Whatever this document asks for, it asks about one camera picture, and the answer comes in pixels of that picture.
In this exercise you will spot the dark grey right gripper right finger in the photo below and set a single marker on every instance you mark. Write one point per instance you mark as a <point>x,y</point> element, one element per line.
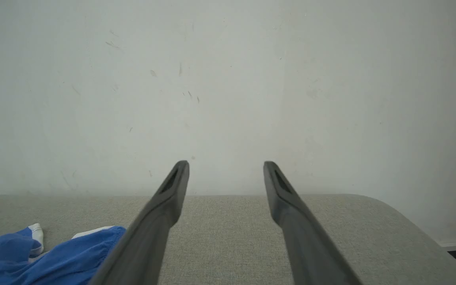
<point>311,241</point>

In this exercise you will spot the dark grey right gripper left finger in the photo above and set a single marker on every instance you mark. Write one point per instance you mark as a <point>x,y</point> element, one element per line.
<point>149,237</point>

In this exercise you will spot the blue and white shorts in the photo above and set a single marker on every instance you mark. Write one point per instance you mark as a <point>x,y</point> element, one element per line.
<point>46,255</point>

